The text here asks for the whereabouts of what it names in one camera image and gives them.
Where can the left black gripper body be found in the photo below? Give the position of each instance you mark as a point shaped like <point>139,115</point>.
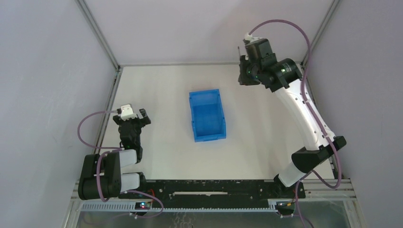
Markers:
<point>131,122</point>

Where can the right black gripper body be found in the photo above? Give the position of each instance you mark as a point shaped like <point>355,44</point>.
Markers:
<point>244,77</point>

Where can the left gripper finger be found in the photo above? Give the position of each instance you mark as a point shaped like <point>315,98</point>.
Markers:
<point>145,120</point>
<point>117,119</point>

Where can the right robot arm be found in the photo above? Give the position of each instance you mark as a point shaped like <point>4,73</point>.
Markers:
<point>319,141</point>

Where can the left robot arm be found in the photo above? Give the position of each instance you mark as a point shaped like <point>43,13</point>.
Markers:
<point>102,176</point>

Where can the blue plastic bin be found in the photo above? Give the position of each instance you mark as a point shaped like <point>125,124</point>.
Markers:
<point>208,120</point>

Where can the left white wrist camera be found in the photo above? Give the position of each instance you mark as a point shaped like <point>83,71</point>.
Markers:
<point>126,112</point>

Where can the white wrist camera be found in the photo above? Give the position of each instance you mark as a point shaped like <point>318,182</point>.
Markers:
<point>248,38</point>
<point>126,112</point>

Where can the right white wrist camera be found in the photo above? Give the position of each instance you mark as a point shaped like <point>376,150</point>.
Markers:
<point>248,38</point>

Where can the aluminium frame left rail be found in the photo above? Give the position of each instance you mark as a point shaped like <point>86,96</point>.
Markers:
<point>93,24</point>

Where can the aluminium frame rail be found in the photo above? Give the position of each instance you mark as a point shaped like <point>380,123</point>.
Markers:
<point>93,24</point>
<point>180,64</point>
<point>331,12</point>

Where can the aluminium frame right rail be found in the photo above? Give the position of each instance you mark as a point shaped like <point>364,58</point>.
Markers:
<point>331,12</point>

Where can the aluminium frame back rail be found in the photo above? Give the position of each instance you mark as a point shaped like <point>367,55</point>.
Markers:
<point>180,64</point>

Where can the grey slotted cable duct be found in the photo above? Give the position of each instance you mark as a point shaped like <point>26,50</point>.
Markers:
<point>116,206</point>

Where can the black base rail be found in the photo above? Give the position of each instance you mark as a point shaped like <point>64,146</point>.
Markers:
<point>226,193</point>

